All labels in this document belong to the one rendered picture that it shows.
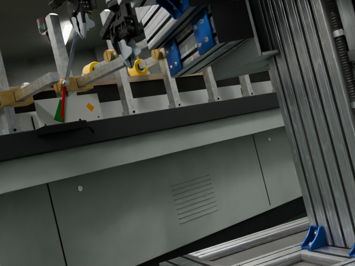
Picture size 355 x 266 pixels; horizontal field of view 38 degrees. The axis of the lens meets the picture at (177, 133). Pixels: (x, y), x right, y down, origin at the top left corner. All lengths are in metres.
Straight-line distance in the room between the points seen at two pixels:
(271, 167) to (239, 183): 0.29
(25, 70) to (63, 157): 10.21
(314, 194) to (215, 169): 1.41
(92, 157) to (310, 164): 0.94
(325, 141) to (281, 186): 1.86
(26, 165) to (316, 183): 0.97
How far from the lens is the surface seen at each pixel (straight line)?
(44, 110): 1.82
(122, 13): 1.68
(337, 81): 1.07
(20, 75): 12.00
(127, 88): 2.05
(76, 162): 1.87
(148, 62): 2.36
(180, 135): 2.20
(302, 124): 1.20
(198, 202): 2.49
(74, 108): 1.88
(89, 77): 1.85
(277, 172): 2.98
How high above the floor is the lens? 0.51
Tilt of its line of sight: 2 degrees up
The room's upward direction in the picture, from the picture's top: 14 degrees counter-clockwise
